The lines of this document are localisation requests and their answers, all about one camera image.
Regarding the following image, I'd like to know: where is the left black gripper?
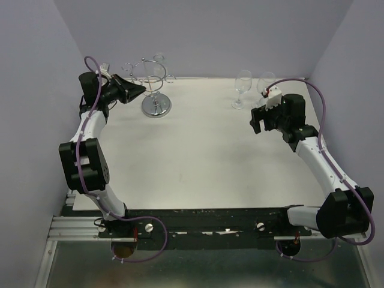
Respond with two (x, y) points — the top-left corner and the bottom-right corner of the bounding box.
(99, 73), (145, 104)

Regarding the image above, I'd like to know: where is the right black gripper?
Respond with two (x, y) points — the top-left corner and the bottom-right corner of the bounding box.
(250, 97), (289, 134)

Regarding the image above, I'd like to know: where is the chrome wine glass rack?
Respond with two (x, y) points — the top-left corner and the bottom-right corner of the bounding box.
(121, 57), (176, 118)

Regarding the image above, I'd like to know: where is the tall stemmed wine glass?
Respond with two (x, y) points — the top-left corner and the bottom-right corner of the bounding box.
(255, 72), (276, 107)

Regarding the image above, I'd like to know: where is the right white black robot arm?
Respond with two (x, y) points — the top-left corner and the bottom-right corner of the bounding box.
(250, 94), (374, 238)

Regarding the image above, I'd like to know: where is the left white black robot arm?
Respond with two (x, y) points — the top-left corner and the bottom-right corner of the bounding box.
(59, 72), (146, 237)

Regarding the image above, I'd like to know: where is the back right textured glass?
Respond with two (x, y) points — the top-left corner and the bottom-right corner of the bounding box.
(153, 52), (166, 78)

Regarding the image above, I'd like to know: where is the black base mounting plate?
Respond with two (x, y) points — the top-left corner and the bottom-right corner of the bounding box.
(98, 208), (311, 251)

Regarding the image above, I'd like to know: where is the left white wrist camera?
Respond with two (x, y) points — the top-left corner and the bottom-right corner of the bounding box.
(97, 62), (111, 79)

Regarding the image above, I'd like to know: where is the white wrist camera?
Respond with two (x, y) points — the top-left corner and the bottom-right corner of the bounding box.
(97, 62), (111, 79)
(261, 85), (282, 110)

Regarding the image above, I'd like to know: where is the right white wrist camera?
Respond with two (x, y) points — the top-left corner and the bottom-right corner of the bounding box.
(261, 85), (282, 110)

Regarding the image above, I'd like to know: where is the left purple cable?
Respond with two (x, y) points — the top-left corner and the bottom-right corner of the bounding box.
(76, 56), (169, 265)

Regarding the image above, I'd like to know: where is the aluminium rail frame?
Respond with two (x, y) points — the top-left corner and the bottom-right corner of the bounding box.
(35, 193), (372, 287)

